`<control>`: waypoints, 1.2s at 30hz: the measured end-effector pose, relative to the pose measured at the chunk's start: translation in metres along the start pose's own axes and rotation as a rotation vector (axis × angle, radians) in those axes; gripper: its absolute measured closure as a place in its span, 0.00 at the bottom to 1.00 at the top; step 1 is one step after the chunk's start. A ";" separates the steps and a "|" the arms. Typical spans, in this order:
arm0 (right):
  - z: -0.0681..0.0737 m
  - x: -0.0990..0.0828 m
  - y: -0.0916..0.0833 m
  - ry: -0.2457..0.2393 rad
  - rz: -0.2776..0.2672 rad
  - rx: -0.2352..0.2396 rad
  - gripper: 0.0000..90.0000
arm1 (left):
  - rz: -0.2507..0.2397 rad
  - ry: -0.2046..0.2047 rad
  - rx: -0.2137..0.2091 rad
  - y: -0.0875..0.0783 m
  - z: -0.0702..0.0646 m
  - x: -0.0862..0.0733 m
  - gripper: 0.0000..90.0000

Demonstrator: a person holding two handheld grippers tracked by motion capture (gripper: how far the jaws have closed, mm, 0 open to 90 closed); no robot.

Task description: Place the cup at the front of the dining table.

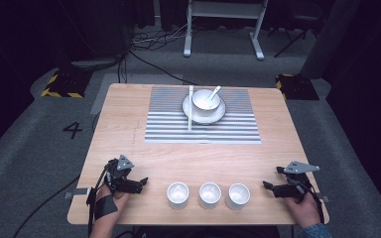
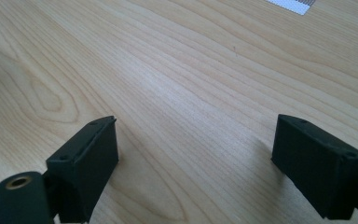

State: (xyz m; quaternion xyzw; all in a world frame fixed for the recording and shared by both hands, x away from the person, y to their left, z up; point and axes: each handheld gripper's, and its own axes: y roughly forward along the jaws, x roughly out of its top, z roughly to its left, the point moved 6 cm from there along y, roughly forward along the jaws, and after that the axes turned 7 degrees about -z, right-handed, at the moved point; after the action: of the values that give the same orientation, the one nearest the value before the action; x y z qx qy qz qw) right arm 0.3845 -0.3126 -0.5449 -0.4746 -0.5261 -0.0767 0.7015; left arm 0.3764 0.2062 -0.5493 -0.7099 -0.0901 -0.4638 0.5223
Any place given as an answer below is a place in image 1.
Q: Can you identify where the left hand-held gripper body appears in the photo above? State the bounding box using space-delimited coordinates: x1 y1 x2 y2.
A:
103 154 144 194

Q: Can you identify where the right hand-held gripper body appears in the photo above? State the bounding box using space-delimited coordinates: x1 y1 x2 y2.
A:
272 161 320 199

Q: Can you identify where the person's left hand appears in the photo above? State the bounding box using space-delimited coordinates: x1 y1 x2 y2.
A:
94 183 131 213

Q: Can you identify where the person's right hand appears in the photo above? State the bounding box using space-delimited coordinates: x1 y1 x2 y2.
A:
282 190 322 230

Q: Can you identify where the white cup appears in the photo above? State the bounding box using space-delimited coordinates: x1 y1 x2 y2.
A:
197 181 223 210
166 181 191 210
225 182 252 211

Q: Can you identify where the grey striped placemat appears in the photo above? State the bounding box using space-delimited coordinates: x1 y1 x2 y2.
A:
144 86 263 145

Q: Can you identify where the person's dark clothing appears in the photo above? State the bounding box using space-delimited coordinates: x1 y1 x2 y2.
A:
125 225 281 238

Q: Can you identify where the white chopstick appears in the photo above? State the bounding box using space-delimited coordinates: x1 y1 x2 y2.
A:
188 84 192 132
190 84 194 131

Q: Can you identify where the white plate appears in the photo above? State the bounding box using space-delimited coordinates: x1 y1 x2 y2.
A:
182 93 227 126

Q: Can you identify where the white bowl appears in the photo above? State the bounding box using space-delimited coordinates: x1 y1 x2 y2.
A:
191 88 222 113

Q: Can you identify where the black yellow striped base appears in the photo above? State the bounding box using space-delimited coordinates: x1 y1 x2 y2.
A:
275 72 320 101
41 68 93 99

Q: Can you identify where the white spoon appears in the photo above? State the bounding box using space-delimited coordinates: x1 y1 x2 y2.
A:
205 85 222 102

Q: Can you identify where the black tripod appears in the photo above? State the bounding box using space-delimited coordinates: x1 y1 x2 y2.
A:
267 9 319 60

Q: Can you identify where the grey column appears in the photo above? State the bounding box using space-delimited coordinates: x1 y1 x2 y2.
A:
299 0 362 80

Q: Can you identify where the white metal stand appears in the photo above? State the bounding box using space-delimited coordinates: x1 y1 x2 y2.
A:
183 0 270 61

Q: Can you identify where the right hand-held gripper cable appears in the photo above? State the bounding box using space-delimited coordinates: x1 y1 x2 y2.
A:
298 179 325 226

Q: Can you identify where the hand-held gripper cable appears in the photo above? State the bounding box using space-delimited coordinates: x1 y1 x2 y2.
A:
11 165 111 238
298 179 325 226

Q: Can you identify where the black wrist strap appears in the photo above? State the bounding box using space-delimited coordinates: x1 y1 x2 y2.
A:
93 193 119 221

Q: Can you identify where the left hand-held gripper cable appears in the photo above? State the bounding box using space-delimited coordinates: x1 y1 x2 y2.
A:
11 165 111 238

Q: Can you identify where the black floor cable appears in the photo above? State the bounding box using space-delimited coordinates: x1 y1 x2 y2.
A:
128 49 197 86

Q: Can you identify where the bundle of floor cables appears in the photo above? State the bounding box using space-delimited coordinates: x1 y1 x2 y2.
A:
131 21 192 52

